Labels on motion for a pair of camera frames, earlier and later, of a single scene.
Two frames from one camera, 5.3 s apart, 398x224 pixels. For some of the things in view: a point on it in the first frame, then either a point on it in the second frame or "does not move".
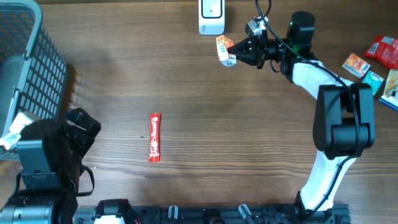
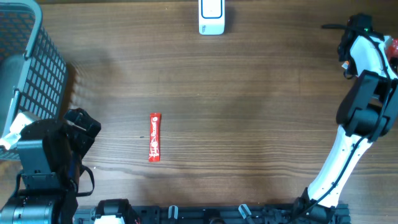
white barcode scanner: [211, 17] does not move
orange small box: [222, 44] to [345, 65]
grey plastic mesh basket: [33, 74] does not move
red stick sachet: [155, 137] does not move
